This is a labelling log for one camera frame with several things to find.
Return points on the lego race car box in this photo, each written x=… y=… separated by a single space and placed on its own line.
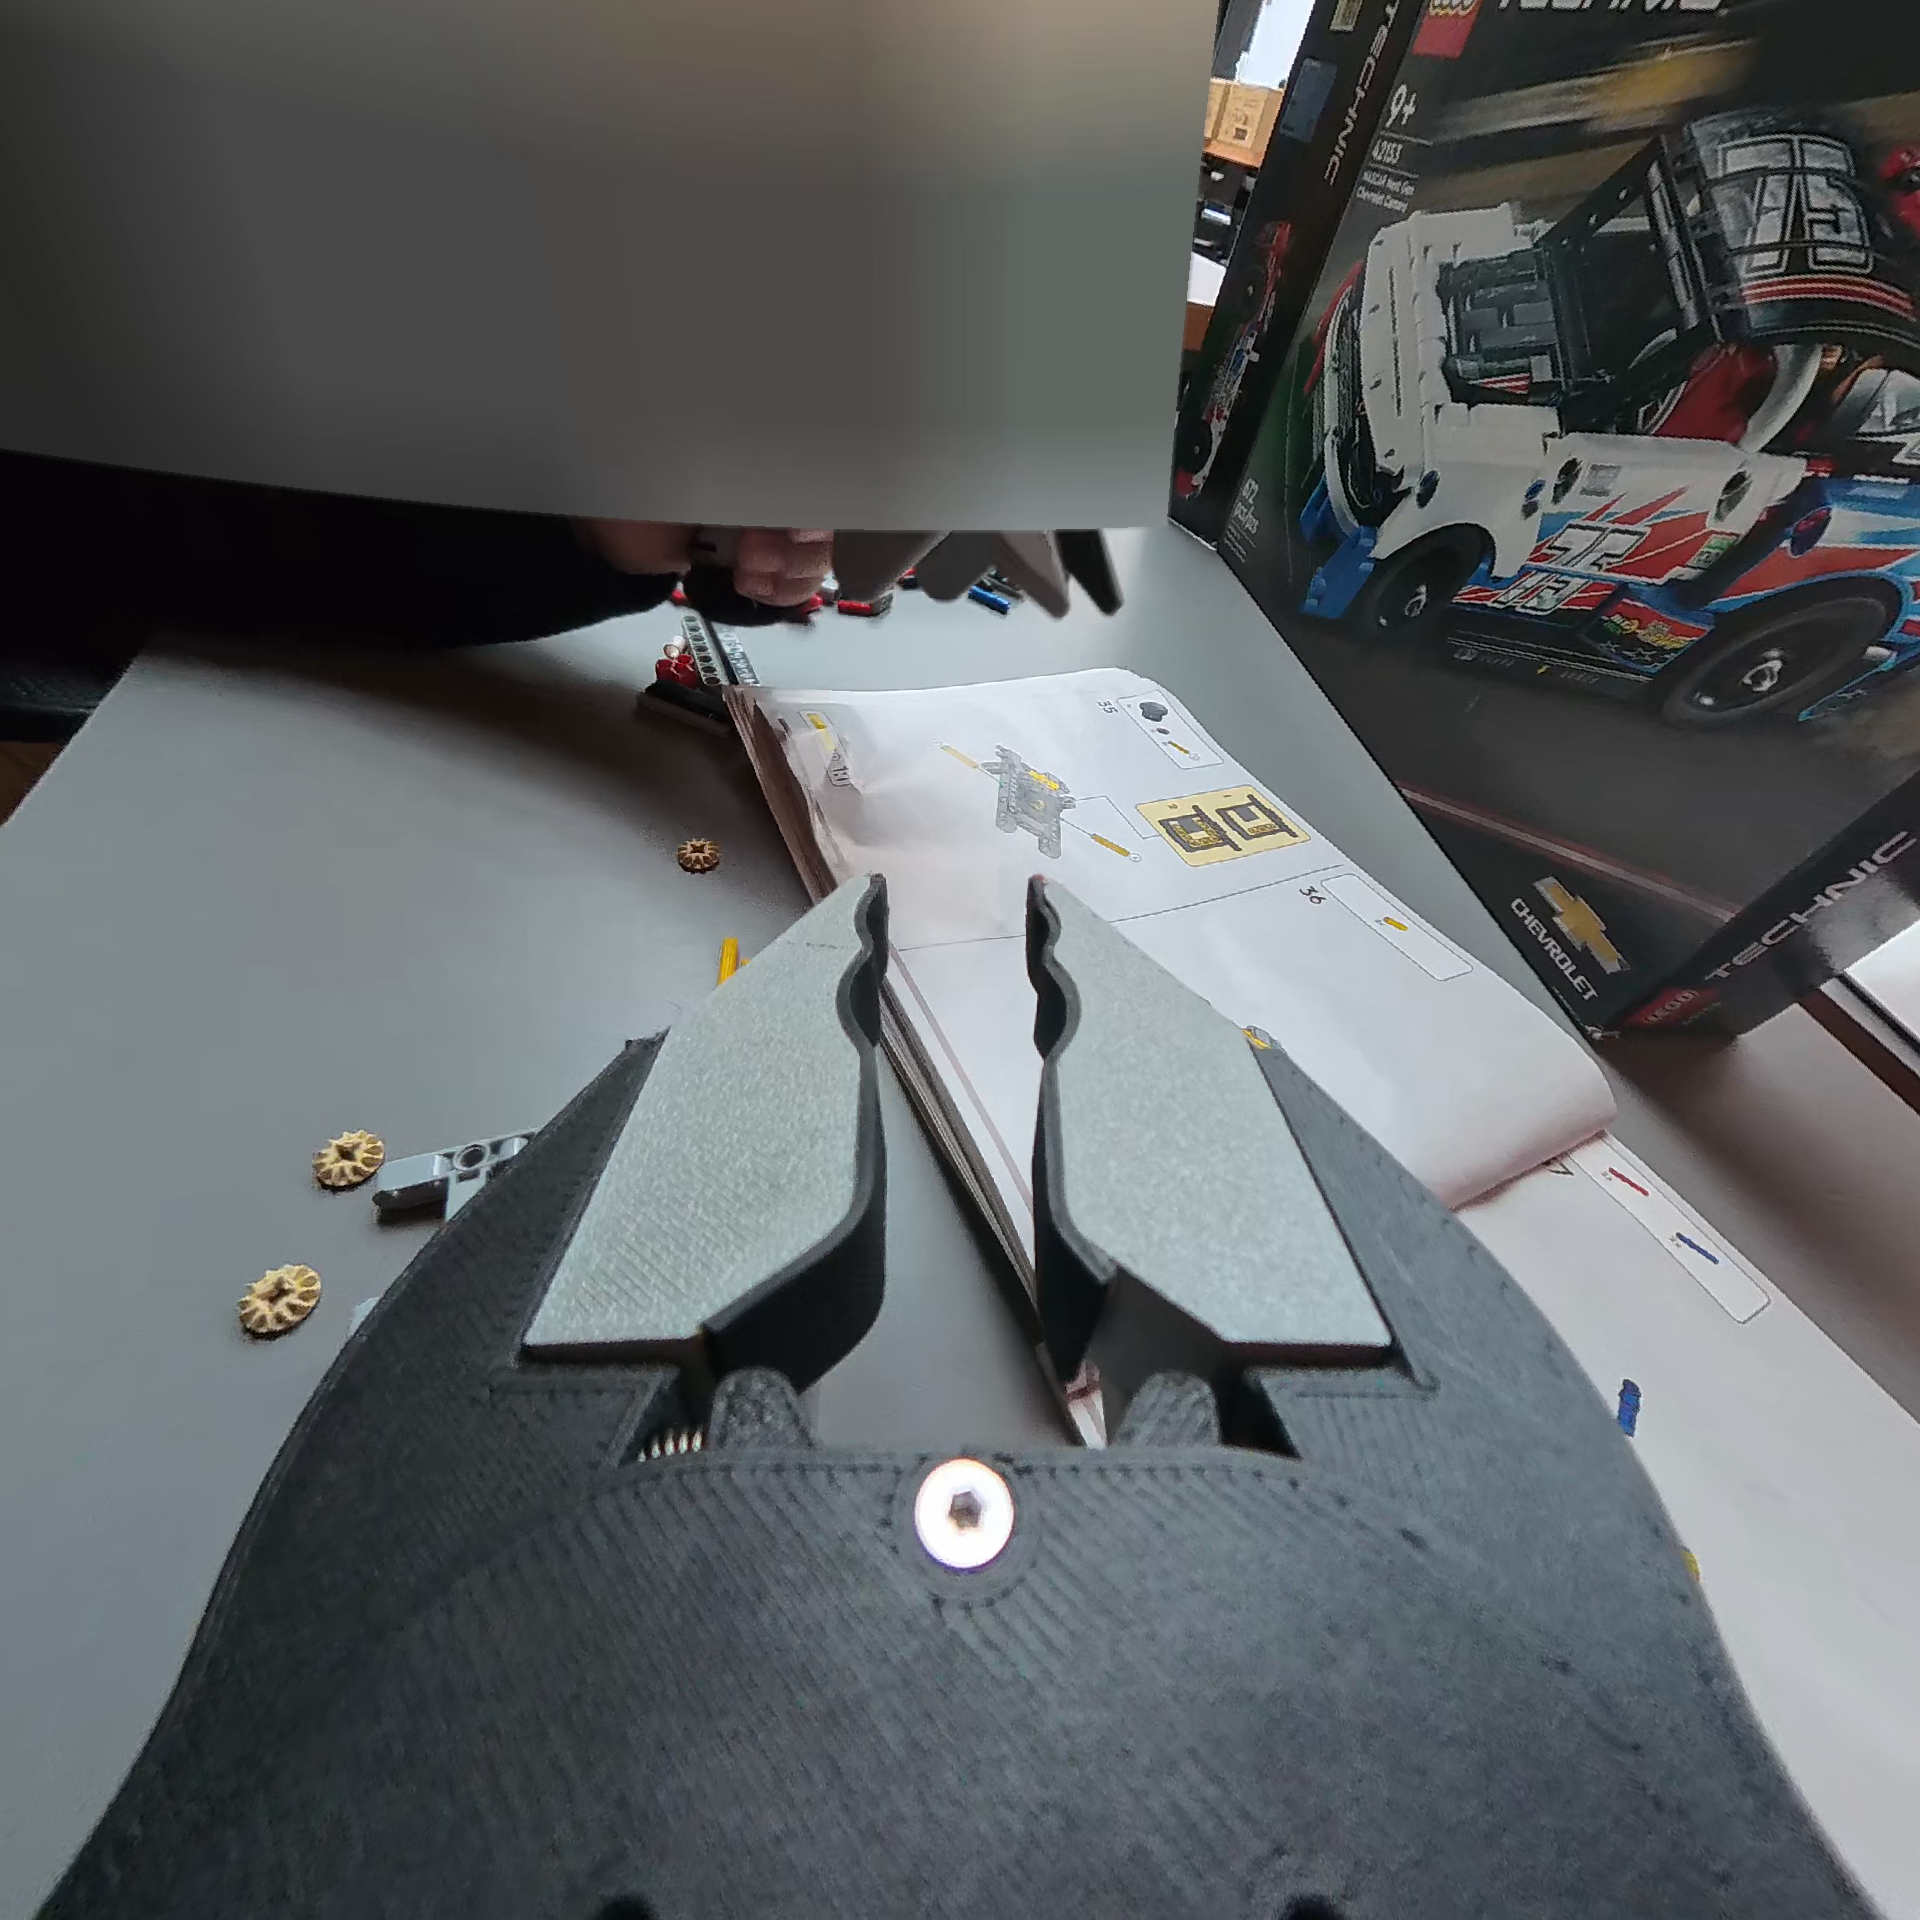
x=1590 y=497

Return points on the person's left hand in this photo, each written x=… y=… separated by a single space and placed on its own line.
x=780 y=564

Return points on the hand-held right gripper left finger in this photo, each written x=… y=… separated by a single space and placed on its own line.
x=749 y=1170

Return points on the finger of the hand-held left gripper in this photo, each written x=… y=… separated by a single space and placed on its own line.
x=996 y=565
x=1096 y=565

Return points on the tan lego gear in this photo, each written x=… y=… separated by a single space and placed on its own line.
x=280 y=1302
x=696 y=855
x=346 y=1159

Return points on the pile of small lego pieces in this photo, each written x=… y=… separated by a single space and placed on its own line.
x=961 y=596

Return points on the grey lego frame assembly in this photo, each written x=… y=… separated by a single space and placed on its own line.
x=450 y=1174

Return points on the wooden workbench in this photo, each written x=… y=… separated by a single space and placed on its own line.
x=1203 y=309

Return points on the cardboard box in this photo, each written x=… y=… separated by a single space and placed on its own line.
x=1239 y=114

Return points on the red and black lego assembly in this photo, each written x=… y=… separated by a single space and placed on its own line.
x=696 y=683

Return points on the lego instruction booklet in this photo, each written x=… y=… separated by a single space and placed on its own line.
x=1200 y=902

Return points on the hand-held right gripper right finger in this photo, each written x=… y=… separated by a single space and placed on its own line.
x=1200 y=1185

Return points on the person's left forearm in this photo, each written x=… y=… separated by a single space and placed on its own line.
x=302 y=557

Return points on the black chair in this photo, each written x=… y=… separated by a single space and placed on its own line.
x=55 y=698

